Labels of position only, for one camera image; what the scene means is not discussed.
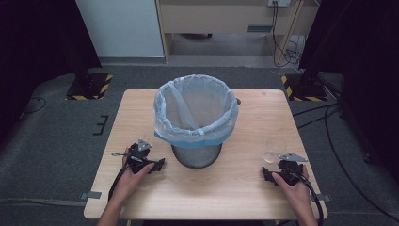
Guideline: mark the grey tape strip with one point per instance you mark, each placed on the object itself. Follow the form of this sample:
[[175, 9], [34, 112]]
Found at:
[[323, 197], [91, 195]]

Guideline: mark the translucent blue bin bag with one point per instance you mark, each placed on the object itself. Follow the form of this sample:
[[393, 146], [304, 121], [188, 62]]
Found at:
[[200, 132]]

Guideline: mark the black curtain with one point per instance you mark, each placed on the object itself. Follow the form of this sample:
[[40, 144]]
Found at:
[[37, 40], [367, 62]]

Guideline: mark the grey mesh trash bin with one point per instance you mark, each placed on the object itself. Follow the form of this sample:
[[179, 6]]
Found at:
[[196, 157]]

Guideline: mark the clear plastic cup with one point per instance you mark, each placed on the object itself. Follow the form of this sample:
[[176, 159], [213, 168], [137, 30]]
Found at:
[[275, 147]]

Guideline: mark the grey power strip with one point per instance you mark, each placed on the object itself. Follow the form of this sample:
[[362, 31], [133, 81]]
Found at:
[[279, 2]]

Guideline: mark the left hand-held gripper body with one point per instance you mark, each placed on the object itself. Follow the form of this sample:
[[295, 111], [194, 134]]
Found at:
[[137, 160]]

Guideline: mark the small grey metal piece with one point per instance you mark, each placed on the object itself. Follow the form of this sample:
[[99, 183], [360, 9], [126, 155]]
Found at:
[[117, 154]]

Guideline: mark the striped-edge black stand base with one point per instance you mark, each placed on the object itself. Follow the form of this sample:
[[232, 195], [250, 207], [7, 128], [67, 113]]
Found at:
[[89, 86], [306, 89]]

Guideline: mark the person's right hand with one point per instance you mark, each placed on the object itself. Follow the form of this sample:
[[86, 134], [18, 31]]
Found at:
[[298, 194]]

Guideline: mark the light wooden desk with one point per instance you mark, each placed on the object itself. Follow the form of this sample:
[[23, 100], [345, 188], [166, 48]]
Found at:
[[219, 19]]

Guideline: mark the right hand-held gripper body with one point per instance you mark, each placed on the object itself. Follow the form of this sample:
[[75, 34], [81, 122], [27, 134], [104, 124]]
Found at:
[[290, 172]]

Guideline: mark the person's left hand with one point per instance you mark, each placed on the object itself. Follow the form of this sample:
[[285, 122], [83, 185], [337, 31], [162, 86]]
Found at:
[[128, 183]]

